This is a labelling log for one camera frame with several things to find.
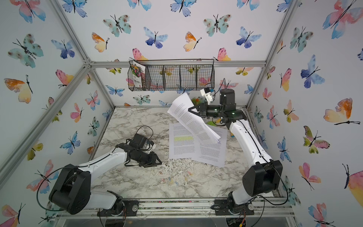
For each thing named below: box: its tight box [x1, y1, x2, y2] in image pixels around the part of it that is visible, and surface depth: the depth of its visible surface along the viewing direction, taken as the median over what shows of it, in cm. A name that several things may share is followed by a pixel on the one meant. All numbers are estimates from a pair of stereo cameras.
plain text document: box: [167, 92, 221, 144], surface depth 72 cm
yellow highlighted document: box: [168, 122, 199, 160], surface depth 100 cm
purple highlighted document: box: [196, 124, 228, 168], surface depth 95 cm
